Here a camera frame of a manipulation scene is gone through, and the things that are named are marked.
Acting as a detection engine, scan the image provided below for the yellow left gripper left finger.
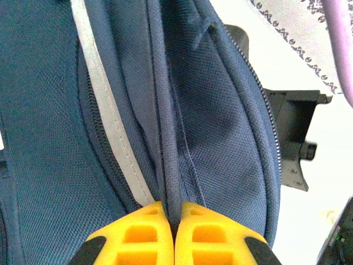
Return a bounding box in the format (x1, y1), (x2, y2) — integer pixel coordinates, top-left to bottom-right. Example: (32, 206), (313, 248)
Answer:
(68, 201), (174, 265)

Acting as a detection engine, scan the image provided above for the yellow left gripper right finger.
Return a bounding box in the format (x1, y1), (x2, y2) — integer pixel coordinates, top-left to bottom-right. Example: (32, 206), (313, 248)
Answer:
(175, 201), (282, 265)

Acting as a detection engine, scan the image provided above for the navy blue backpack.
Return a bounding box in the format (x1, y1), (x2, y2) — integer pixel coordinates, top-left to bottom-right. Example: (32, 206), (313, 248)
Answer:
(0, 0), (282, 265)

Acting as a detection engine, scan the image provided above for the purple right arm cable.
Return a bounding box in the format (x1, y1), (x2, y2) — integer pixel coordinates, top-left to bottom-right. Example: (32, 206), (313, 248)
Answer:
(321, 0), (353, 108)

